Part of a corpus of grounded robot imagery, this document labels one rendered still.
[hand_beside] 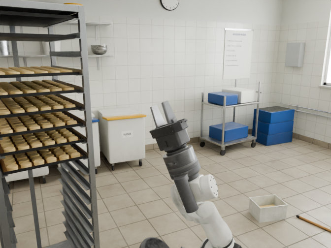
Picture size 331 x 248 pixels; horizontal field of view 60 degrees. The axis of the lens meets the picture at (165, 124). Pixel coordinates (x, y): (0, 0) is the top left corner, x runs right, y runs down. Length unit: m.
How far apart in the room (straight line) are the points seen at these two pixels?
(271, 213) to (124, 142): 2.03
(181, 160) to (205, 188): 0.10
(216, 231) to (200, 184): 0.17
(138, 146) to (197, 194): 3.26
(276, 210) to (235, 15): 3.54
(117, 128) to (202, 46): 2.13
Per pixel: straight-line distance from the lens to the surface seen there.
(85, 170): 1.71
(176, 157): 0.76
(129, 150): 4.00
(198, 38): 5.03
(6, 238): 1.70
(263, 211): 3.02
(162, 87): 4.73
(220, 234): 0.91
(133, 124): 3.91
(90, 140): 1.60
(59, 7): 1.51
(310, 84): 5.73
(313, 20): 5.77
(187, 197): 0.76
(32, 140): 1.66
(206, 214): 0.86
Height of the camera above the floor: 1.60
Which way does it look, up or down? 14 degrees down
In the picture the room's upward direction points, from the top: straight up
